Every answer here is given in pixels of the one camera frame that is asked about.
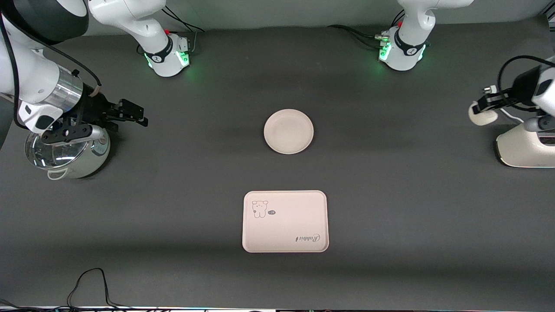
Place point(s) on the round cream plate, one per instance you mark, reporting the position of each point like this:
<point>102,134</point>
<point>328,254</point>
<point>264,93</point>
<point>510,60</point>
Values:
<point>288,132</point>

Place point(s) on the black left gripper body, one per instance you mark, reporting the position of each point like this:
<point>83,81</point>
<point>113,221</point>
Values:
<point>523,86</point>

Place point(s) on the cream electric cooking pot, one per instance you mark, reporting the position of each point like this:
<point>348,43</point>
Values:
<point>93,160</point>

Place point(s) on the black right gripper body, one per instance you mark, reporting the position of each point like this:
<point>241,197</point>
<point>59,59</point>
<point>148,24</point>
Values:
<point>93,108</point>

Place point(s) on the small white steamed bun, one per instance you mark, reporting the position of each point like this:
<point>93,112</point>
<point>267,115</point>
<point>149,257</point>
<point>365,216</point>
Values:
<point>482,118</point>

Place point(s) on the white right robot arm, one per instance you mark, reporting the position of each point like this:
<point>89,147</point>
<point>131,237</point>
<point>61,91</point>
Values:
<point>39,73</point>

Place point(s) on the aluminium frame rail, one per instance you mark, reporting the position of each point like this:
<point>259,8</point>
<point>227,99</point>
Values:
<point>551,16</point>

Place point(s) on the white toaster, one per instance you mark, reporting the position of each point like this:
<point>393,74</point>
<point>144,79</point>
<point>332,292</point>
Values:
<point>520,149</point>

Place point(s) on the cream rectangular rabbit tray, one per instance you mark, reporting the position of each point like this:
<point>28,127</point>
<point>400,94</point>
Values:
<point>286,229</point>

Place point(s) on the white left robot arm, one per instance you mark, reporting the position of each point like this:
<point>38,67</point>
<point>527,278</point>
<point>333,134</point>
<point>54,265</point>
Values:
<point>407,52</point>

